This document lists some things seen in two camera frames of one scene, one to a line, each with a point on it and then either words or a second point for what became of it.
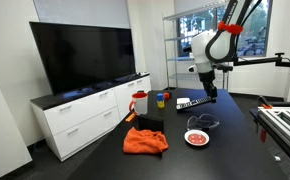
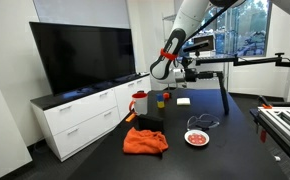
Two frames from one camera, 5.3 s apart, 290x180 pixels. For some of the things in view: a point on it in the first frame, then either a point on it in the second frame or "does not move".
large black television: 79,57 does not move
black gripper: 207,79 → 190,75
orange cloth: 144,141 does not move
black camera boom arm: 273,60 does not move
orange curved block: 166,95 does not move
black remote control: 194,102 → 223,90
